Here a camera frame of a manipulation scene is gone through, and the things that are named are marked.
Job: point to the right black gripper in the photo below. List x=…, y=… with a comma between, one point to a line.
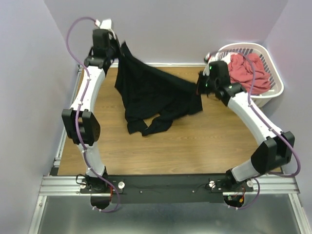
x=202, y=83

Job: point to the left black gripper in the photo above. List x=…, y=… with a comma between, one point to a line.
x=117, y=48

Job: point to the black t-shirt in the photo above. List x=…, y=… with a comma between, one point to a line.
x=152, y=98

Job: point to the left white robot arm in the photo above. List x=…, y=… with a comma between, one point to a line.
x=79, y=120

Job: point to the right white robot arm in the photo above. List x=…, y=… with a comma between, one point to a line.
x=274, y=145

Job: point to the red t-shirt in basket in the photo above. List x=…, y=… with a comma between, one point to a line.
x=241, y=71

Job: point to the white laundry basket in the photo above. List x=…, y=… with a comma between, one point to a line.
x=276, y=84

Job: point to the silver bolt knob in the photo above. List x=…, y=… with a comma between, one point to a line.
x=212, y=184
x=121, y=185

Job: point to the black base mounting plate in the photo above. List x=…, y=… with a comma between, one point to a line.
x=173, y=188

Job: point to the left silver bolt knob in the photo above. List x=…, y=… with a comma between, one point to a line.
x=121, y=185

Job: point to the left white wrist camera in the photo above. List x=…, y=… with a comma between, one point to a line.
x=106, y=24

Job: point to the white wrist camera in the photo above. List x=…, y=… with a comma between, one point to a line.
x=211, y=57
x=106, y=24

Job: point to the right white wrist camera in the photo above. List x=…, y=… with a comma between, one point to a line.
x=211, y=57

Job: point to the aluminium frame rail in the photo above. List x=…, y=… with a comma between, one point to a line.
x=71, y=185

